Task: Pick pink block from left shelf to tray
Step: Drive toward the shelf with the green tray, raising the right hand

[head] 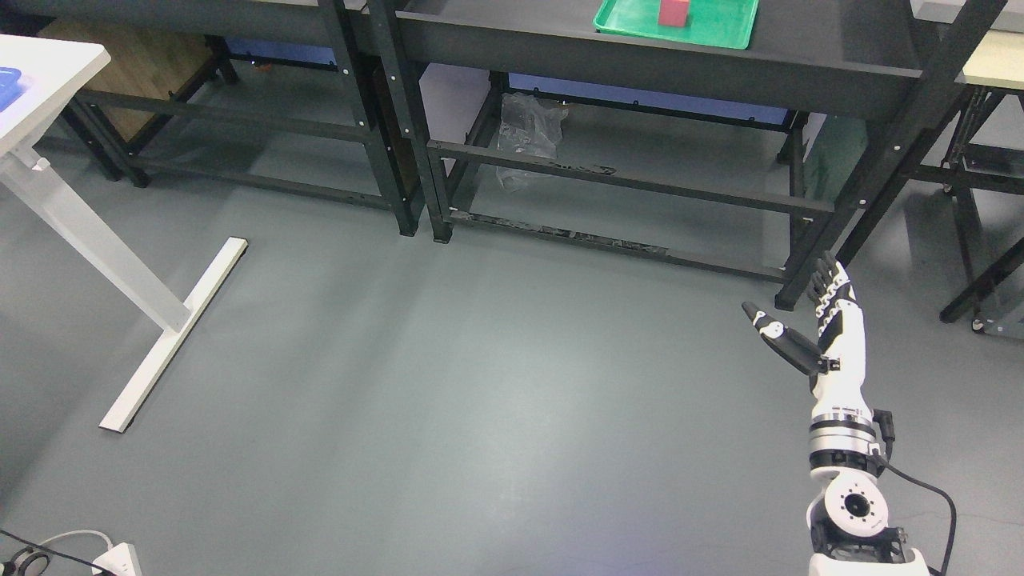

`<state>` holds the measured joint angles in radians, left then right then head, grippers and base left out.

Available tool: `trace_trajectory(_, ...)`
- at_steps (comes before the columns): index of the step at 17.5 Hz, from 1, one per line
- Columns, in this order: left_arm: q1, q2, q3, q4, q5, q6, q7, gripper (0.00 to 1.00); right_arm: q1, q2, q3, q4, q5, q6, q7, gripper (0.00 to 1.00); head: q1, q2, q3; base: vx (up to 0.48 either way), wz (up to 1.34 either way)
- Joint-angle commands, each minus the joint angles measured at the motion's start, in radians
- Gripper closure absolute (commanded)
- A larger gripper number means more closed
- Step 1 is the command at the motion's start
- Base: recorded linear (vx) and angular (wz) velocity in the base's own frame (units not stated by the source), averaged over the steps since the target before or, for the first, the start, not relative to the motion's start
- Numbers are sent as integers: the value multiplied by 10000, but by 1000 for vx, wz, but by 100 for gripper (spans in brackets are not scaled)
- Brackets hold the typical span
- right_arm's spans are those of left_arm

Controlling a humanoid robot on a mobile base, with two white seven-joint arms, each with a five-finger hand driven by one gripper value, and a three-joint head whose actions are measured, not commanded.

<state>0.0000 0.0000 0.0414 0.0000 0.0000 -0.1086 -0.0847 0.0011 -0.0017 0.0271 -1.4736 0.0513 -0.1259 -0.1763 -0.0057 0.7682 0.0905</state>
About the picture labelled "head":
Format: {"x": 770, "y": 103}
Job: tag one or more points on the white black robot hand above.
{"x": 836, "y": 362}

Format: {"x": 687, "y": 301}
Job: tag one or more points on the pink foam block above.
{"x": 673, "y": 13}

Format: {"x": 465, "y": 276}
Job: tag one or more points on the black metal shelf right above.
{"x": 868, "y": 60}

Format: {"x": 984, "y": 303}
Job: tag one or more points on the black metal shelf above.
{"x": 868, "y": 60}
{"x": 291, "y": 103}

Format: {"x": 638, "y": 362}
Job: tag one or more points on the green plastic tray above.
{"x": 721, "y": 24}

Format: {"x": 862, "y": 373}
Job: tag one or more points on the black metal shelf left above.
{"x": 291, "y": 103}

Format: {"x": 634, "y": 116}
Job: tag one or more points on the blue plastic tray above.
{"x": 9, "y": 81}

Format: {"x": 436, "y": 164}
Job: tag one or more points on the clear plastic bag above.
{"x": 531, "y": 125}

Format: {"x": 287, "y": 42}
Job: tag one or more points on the white power strip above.
{"x": 121, "y": 559}

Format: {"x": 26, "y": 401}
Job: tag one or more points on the brown wooden cabinet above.
{"x": 146, "y": 62}

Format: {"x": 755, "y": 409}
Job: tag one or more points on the white standing desk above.
{"x": 52, "y": 72}

